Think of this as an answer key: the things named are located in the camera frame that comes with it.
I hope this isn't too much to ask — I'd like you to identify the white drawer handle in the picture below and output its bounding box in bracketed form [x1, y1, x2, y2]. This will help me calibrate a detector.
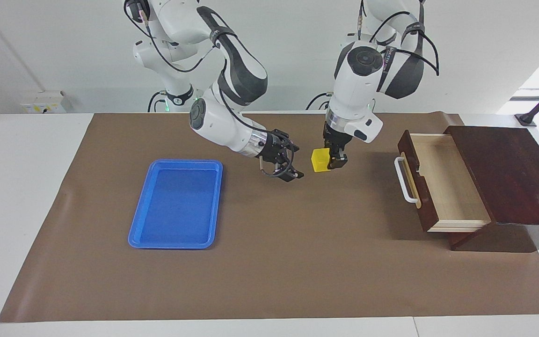
[394, 157, 419, 204]

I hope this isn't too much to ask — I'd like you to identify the dark wooden drawer cabinet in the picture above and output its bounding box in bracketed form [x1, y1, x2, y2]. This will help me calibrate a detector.
[443, 125, 539, 252]

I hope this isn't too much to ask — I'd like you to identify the yellow cube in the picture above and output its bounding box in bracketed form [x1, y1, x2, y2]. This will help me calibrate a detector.
[311, 148, 332, 173]

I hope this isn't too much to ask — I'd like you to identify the beige handle backing strip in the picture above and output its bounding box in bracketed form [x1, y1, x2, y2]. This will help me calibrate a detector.
[401, 152, 422, 209]

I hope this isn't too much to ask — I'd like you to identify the brown paper table mat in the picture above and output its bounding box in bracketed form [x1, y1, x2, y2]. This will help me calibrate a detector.
[0, 111, 539, 323]

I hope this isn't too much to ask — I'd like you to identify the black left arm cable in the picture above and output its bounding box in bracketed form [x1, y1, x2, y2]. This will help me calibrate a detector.
[357, 0, 440, 75]

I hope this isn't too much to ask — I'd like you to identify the blue plastic tray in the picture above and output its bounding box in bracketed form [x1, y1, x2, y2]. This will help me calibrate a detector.
[128, 159, 224, 249]

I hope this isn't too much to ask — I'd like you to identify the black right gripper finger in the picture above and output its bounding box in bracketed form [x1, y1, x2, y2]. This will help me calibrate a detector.
[273, 161, 305, 183]
[272, 129, 300, 153]

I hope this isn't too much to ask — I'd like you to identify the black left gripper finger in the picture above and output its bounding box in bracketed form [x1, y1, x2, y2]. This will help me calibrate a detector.
[329, 151, 349, 170]

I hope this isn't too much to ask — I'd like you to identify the wooden drawer with dark front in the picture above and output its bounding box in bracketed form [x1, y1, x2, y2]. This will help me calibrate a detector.
[394, 130, 492, 233]

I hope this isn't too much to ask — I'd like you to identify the black base power cable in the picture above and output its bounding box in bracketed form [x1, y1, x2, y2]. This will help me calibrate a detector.
[306, 92, 333, 111]
[147, 91, 167, 113]

